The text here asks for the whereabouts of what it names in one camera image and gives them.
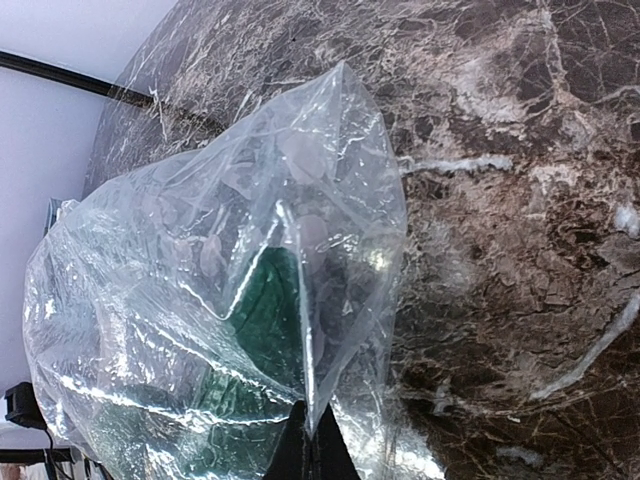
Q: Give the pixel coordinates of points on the black left frame post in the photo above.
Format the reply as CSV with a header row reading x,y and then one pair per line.
x,y
73,79

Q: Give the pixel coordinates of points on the green fake vegetable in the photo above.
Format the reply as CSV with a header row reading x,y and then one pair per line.
x,y
228,421

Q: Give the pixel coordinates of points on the clear zip top bag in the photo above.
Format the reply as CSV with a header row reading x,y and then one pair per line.
x,y
132,284

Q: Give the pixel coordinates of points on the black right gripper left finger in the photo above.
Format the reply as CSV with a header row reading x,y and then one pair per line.
x,y
289,461

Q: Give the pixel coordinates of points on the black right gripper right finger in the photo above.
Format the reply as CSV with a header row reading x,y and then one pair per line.
x,y
330,458

